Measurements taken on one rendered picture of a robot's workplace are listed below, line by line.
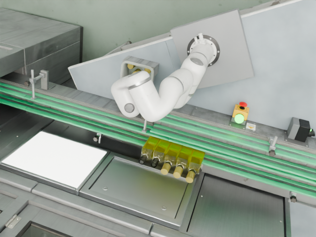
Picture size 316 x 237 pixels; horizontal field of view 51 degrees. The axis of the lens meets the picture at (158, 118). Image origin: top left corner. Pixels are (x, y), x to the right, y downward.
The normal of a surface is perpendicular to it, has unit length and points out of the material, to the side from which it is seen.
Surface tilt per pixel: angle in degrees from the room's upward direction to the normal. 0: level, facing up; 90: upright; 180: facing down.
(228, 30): 3
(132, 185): 90
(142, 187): 90
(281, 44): 0
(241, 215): 90
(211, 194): 90
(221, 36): 3
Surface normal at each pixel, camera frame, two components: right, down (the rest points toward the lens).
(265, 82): -0.30, 0.43
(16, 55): 0.94, 0.26
